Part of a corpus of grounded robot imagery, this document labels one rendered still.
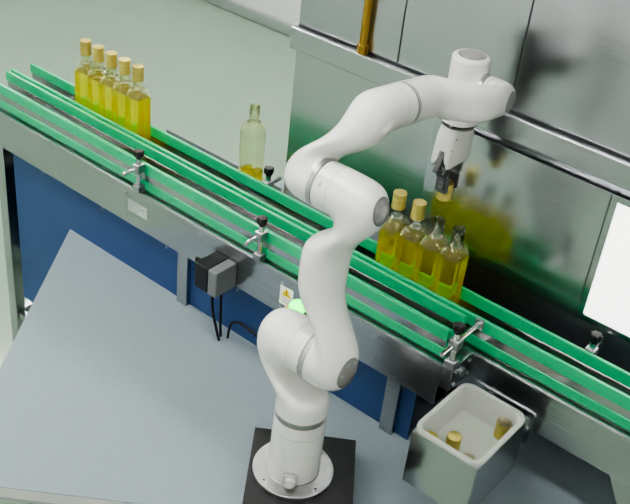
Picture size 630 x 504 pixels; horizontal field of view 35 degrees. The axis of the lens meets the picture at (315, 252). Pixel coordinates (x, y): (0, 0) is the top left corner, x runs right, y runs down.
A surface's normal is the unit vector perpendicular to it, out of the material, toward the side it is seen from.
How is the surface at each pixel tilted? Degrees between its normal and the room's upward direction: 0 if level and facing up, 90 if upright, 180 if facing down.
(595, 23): 90
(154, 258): 90
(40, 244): 90
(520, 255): 90
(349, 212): 80
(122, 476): 0
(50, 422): 0
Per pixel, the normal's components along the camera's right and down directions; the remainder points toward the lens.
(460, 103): 0.07, 0.48
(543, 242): -0.63, 0.38
